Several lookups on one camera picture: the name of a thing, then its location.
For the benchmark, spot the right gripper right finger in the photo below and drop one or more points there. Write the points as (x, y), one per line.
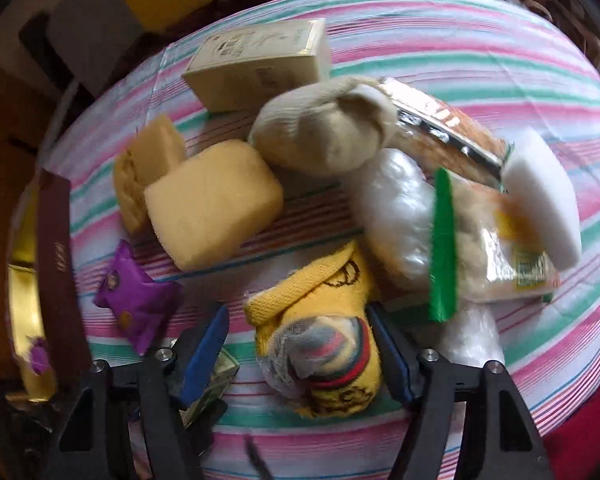
(499, 439)

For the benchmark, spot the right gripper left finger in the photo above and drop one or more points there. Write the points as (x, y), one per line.
(93, 442)

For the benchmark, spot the purple snack packet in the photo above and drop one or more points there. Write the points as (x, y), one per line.
(141, 305)

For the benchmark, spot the yellow sock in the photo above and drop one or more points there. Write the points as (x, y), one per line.
(313, 340)

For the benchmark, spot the large yellow sponge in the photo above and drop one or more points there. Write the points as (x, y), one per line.
(205, 209)

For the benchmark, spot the snack packet with green edge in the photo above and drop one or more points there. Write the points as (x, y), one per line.
(483, 249)

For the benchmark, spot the small yellow sponge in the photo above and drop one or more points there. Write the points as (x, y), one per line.
(154, 151)

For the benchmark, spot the white foam sponge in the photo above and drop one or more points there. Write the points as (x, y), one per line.
(535, 178)

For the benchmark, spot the clear plastic bag bundle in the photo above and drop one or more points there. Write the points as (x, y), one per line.
(392, 201)

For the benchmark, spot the beige sock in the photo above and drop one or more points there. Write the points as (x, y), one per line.
(325, 129)

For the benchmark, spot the small green printed packet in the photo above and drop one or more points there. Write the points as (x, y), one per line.
(224, 372)

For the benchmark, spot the gold storage box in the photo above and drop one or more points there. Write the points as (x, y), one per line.
(43, 316)

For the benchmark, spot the beige cardboard box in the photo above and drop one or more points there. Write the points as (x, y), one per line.
(242, 69)

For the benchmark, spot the striped bed sheet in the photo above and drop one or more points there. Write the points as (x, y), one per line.
(506, 68)

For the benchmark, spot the tricolour bed headboard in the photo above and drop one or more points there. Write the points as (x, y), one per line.
(90, 36)

